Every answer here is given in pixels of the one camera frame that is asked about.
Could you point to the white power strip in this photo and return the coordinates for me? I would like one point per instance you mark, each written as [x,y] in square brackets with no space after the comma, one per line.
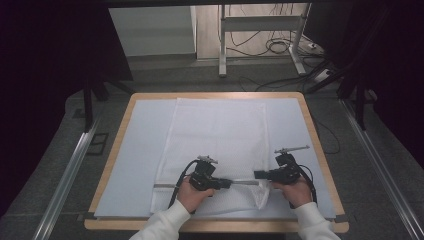
[322,75]

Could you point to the dark curtain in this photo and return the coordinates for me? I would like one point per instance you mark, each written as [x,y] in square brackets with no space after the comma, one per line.
[393,66]
[43,83]

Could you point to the person's right hand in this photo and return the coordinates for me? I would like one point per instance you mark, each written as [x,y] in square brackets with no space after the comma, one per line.
[295,195]

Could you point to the aluminium floor rail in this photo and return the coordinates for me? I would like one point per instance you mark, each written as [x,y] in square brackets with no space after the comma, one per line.
[380,170]
[66,180]

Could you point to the white metal desk frame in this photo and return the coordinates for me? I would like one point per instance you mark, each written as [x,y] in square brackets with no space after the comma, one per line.
[260,23]

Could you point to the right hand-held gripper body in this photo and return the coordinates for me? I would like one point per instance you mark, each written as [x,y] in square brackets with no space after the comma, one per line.
[286,171]

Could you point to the white cabinet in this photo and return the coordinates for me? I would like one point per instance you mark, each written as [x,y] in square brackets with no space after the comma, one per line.
[153,31]

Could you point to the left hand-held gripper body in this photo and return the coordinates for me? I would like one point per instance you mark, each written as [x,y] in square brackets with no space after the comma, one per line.
[201,173]

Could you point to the pale blue table mat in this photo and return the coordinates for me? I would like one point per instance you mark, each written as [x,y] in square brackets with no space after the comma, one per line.
[133,150]

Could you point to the black metal stand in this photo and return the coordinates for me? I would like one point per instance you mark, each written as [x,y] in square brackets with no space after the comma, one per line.
[360,103]
[88,100]

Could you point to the dark floor socket plate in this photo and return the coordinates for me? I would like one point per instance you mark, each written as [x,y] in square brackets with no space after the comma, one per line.
[98,144]

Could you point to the white mesh zipper bag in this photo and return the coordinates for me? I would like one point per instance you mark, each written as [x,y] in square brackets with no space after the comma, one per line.
[216,133]

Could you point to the person's left hand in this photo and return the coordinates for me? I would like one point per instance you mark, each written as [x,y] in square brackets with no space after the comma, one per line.
[191,198]

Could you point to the black tape piece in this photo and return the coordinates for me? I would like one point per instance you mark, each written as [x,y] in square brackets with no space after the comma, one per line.
[341,218]

